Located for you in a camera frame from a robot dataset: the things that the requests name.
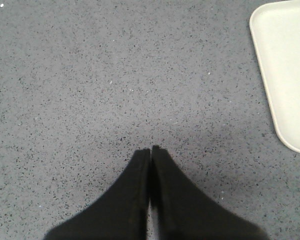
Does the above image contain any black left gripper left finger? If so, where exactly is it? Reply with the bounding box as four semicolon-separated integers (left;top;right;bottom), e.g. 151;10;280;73
44;149;151;240

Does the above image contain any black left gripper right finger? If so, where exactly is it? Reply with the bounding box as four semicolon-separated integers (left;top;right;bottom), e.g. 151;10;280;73
151;145;269;240

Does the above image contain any cream rectangular plastic tray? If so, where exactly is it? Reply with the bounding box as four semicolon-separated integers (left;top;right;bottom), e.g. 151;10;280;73
249;0;300;153

